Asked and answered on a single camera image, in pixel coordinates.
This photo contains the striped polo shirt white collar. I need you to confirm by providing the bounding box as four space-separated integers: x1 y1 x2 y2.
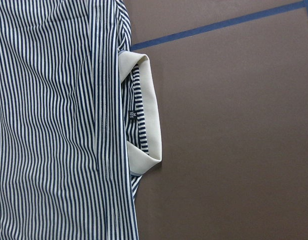
0 0 162 240

